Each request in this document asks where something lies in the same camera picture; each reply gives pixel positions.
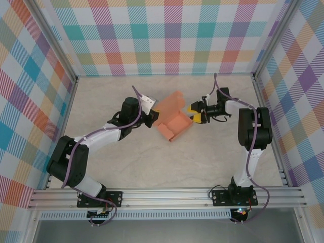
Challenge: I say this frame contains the left aluminium frame post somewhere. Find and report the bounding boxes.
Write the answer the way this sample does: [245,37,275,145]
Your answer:
[24,0,78,83]

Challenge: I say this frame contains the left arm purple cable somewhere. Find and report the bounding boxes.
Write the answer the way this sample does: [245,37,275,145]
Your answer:
[61,85,143,227]

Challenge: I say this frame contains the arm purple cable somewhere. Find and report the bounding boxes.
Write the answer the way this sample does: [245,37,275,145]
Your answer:
[206,72,270,225]
[61,85,143,227]

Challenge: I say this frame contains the right aluminium frame post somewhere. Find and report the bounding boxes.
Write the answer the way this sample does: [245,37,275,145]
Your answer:
[253,0,301,79]

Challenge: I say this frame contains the aluminium side rail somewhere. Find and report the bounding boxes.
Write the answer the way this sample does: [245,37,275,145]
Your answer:
[253,75,289,187]
[45,79,78,190]

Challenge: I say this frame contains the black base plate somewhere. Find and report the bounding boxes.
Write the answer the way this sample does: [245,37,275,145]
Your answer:
[77,191,124,208]
[211,189,258,207]

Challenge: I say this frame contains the orange paper box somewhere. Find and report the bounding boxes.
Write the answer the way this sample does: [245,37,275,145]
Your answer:
[153,91,194,144]

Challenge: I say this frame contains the aluminium frame post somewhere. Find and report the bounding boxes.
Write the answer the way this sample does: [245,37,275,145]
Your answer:
[253,0,301,79]
[24,0,78,83]

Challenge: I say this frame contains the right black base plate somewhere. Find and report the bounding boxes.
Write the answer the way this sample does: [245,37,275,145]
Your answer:
[211,189,258,207]

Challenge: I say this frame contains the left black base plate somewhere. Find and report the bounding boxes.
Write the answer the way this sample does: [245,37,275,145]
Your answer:
[77,191,124,208]

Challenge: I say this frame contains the perforated grey cable tray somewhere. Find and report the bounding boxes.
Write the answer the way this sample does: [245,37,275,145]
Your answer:
[39,209,232,220]

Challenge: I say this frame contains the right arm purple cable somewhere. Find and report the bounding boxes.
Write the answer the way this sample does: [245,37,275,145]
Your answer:
[206,72,270,225]

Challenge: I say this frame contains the right aluminium side rail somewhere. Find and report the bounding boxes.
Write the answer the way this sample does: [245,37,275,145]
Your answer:
[253,75,289,187]

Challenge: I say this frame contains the left aluminium side rail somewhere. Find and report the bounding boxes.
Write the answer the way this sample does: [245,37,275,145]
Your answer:
[45,79,78,190]

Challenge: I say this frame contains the wide aluminium frame rail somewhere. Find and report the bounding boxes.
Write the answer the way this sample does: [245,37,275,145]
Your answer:
[27,187,307,210]

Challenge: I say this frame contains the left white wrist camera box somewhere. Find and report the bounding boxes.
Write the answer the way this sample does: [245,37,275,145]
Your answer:
[140,94,155,111]

